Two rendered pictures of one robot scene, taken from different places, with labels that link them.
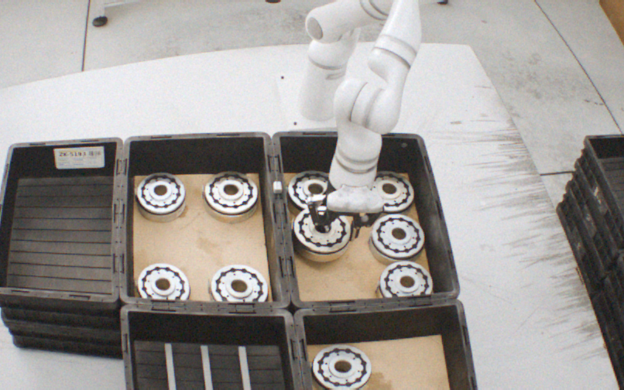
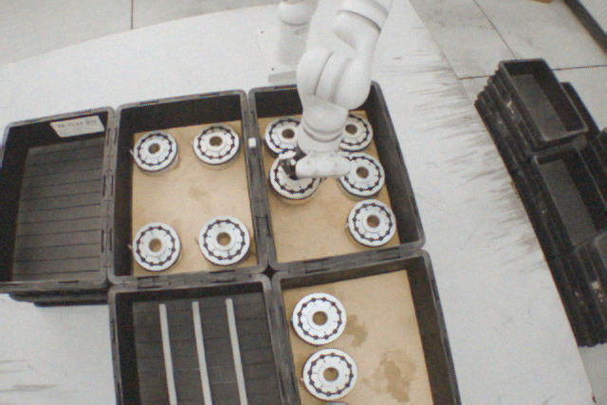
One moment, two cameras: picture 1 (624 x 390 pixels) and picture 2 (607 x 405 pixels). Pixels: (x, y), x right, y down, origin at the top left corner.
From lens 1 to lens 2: 0.75 m
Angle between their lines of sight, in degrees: 15
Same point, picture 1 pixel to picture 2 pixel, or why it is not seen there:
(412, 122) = not seen: hidden behind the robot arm
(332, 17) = not seen: outside the picture
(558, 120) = (459, 41)
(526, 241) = (465, 158)
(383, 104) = (353, 80)
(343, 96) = (305, 71)
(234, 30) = not seen: outside the picture
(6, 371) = (28, 331)
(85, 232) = (89, 194)
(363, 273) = (333, 210)
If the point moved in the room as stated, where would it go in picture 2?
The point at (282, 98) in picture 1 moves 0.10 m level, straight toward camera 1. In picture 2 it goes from (263, 49) to (260, 73)
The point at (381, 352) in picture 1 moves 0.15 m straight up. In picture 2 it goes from (353, 292) to (372, 275)
